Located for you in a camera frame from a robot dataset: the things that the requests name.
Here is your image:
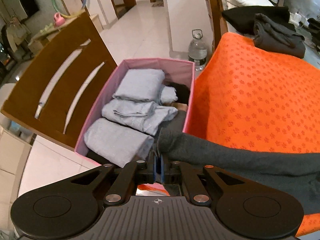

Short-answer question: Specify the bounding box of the dark grey long-sleeve garment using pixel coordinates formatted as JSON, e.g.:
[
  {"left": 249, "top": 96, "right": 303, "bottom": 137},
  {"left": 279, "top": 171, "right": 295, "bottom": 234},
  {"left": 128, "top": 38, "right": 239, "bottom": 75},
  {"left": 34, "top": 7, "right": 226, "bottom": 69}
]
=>
[{"left": 152, "top": 109, "right": 320, "bottom": 215}]

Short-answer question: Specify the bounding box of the folded light blue garment near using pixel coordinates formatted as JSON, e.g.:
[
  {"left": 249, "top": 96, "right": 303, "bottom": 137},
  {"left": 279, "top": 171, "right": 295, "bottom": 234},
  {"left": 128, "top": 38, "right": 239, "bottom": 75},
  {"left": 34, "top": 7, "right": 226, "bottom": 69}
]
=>
[{"left": 84, "top": 118, "right": 154, "bottom": 168}]

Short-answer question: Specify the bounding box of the folded light blue garment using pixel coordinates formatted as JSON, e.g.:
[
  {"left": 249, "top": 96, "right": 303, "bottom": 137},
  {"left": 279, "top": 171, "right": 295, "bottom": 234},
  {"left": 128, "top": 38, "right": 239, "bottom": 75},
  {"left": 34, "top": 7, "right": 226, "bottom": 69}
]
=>
[
  {"left": 101, "top": 99, "right": 178, "bottom": 136},
  {"left": 113, "top": 69, "right": 178, "bottom": 105},
  {"left": 84, "top": 118, "right": 154, "bottom": 168}
]

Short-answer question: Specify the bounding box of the folded light blue garment middle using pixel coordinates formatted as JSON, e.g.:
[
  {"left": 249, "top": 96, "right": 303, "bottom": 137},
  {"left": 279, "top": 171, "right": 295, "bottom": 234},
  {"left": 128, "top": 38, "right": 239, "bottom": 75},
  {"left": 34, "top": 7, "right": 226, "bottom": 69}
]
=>
[{"left": 101, "top": 99, "right": 178, "bottom": 136}]

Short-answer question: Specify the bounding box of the folded light blue garment far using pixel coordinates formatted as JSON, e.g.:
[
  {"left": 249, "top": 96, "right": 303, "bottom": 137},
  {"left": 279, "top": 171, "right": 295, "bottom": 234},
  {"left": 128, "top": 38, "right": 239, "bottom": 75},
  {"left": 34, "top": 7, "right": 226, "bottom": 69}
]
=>
[{"left": 113, "top": 69, "right": 178, "bottom": 105}]

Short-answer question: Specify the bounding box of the pink fabric storage box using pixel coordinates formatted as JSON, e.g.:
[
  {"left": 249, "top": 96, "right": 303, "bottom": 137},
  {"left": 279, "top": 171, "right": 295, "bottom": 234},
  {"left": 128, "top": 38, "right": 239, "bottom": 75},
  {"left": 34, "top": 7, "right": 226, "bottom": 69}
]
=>
[{"left": 74, "top": 57, "right": 195, "bottom": 158}]

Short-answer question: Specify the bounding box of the orange flower-pattern mat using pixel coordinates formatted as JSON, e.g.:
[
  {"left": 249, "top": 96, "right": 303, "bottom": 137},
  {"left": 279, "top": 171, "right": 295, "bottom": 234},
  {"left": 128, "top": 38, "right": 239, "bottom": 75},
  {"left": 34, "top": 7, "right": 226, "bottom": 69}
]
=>
[{"left": 184, "top": 31, "right": 320, "bottom": 237}]

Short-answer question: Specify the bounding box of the brown wooden chair left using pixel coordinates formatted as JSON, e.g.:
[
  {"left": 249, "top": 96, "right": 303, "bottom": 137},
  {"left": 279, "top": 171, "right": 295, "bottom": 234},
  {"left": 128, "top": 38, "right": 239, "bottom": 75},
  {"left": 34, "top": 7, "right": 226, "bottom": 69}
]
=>
[{"left": 1, "top": 12, "right": 117, "bottom": 150}]

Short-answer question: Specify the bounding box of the clear plastic water bottle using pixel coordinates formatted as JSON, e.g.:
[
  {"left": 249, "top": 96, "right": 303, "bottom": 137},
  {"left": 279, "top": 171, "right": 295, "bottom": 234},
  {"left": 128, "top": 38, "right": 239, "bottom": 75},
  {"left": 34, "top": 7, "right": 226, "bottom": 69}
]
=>
[{"left": 188, "top": 29, "right": 208, "bottom": 71}]

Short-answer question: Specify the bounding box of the folded dark grey garment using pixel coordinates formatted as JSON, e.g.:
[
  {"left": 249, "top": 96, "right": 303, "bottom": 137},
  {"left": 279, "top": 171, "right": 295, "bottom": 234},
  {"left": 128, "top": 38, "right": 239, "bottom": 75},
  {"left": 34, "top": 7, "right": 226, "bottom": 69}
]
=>
[{"left": 253, "top": 14, "right": 305, "bottom": 59}]

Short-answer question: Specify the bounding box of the black folded garment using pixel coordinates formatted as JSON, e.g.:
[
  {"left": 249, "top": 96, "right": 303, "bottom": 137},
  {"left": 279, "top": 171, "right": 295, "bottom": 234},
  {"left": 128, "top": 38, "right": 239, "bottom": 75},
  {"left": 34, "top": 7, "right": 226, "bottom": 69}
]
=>
[{"left": 222, "top": 6, "right": 295, "bottom": 35}]

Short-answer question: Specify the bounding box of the pink kettlebell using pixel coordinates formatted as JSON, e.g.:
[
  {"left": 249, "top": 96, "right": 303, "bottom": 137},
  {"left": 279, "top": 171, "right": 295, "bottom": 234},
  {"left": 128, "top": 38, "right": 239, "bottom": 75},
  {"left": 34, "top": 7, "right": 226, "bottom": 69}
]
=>
[{"left": 54, "top": 12, "right": 66, "bottom": 27}]

